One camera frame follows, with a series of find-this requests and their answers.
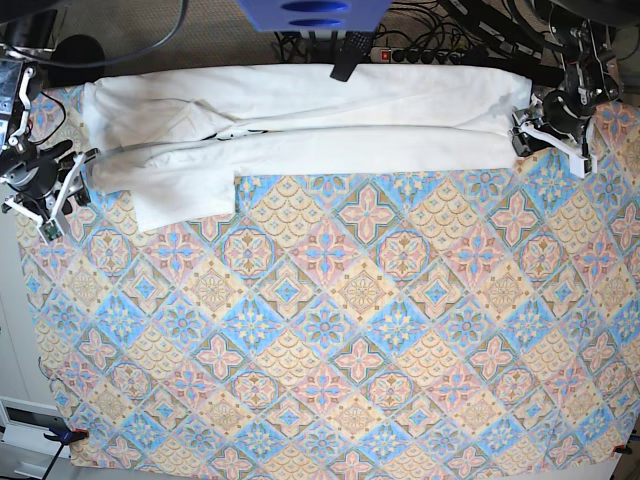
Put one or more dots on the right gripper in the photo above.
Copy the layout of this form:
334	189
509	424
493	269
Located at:
34	171

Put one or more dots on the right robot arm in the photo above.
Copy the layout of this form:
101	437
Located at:
21	87

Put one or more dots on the white printed T-shirt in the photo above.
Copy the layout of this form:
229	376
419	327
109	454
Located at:
177	140

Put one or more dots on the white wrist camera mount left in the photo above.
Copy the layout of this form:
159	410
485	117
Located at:
582	162

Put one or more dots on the black remote-like bar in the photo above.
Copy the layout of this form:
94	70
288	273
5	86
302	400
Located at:
356	46

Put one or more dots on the patterned tablecloth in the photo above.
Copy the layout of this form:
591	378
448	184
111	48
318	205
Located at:
461	325

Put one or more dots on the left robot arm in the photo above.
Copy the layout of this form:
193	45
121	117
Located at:
582	39

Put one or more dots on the blue box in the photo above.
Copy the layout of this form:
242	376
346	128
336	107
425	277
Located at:
301	15

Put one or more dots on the white power strip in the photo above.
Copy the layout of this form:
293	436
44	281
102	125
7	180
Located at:
418	56

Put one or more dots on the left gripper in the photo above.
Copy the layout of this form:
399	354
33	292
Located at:
559	113

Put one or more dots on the orange black clamp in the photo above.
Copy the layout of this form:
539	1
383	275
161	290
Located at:
65	436

